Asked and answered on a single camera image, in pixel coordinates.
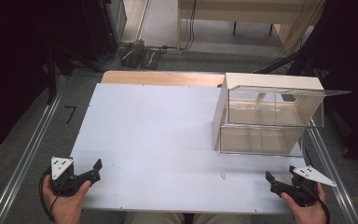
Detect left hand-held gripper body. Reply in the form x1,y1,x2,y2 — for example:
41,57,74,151
49,156,93,197

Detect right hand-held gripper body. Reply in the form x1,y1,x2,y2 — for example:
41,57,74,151
286,164,337,208

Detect person's right hand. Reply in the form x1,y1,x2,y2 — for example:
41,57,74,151
281,182,328,224

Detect person's left hand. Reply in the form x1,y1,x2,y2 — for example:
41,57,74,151
42,175,92,224

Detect person's right leg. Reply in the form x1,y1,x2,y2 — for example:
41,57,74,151
193,213,254,224

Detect person's leg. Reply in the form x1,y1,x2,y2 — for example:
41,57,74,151
193,213,254,224
123,212,185,224

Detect person's left leg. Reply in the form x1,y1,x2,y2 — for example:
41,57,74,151
123,212,185,224

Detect wooden table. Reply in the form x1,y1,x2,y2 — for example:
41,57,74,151
100,70,227,89

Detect black power strip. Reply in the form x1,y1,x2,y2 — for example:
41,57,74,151
118,39,163,71

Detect dark curtain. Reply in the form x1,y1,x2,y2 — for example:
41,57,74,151
0,0,87,158
292,0,358,167

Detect black equipment cabinet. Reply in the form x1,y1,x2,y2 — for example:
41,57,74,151
79,0,128,63

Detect light wooden desk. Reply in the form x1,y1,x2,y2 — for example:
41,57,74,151
176,0,328,52

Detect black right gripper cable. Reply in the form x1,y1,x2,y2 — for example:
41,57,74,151
302,183,332,224

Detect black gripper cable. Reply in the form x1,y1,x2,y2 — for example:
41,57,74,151
302,183,332,224
38,167,60,222

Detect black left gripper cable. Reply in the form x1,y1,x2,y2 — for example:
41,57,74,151
38,167,60,222

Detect aluminium rail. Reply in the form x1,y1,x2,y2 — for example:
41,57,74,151
303,119,356,224
0,74,67,224

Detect hanging black cables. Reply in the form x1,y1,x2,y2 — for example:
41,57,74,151
180,0,199,51

